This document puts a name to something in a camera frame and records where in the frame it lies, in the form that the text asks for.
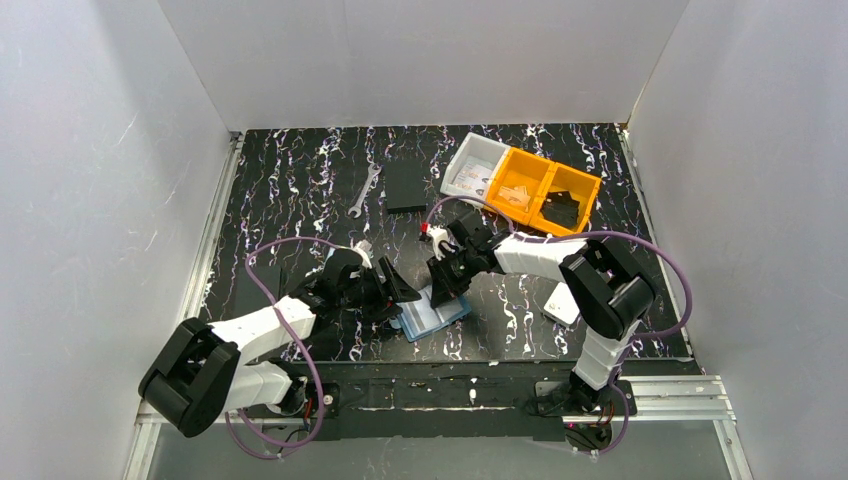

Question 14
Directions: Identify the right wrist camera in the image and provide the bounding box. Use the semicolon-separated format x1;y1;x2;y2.
419;223;457;261

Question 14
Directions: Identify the white storage bin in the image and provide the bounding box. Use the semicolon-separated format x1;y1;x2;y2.
440;133;511;200

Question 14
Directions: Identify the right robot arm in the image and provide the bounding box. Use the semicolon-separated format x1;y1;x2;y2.
421;216;656;391

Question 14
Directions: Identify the silver wrench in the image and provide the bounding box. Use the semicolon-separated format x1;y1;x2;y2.
347;164;382;219

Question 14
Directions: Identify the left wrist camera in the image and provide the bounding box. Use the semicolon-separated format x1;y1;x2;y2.
352;240;373;269

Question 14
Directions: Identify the yellow bin right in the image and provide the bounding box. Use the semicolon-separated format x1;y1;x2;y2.
529;162;601;236

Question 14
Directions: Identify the blue leather card holder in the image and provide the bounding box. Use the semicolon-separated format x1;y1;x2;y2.
389;285;471;343

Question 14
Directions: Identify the white square box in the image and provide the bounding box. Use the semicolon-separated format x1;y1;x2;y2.
542;283;580;326

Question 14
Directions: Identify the yellow bin middle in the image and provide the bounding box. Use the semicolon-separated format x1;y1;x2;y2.
485;147;554;225

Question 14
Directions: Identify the black flat box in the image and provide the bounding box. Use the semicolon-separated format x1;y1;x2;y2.
385;159;427;214

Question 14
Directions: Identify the black flat plate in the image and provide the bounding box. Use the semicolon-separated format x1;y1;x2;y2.
231;265;287;317

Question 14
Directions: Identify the aluminium frame rail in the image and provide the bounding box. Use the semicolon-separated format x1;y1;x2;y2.
123;132;245;479

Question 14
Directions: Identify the yellow bin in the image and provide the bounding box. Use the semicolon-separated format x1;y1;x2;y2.
529;162;601;236
485;147;554;225

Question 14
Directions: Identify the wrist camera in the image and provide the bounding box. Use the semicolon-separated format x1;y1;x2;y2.
352;240;373;269
419;223;457;261

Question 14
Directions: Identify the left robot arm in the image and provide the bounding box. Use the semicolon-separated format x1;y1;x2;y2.
138;248;421;438

